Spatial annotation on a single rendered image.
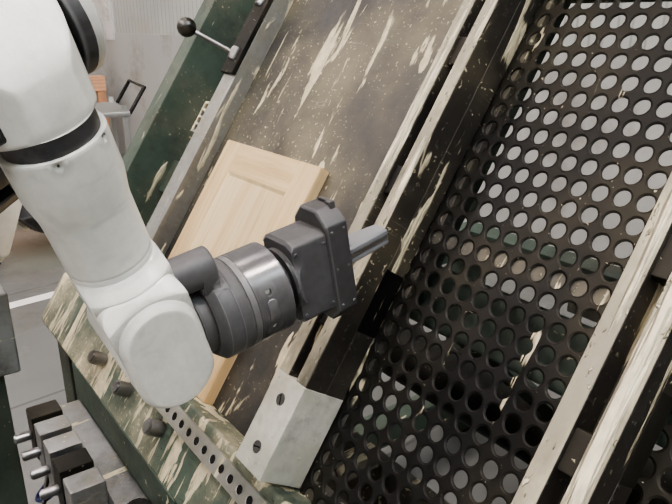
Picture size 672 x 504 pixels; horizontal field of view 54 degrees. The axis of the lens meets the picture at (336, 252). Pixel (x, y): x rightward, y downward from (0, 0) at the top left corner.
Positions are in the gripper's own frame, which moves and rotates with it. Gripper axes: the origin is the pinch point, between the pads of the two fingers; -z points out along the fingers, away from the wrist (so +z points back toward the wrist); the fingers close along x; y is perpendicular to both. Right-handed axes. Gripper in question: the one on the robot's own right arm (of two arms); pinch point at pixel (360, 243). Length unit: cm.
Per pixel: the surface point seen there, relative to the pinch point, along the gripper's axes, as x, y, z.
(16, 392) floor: -121, 218, 27
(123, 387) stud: -33, 48, 18
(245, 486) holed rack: -31.8, 11.8, 14.4
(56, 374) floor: -124, 223, 10
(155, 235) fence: -19, 69, -1
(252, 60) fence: 9, 69, -29
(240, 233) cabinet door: -14.5, 45.6, -8.0
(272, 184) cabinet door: -7.3, 43.2, -14.5
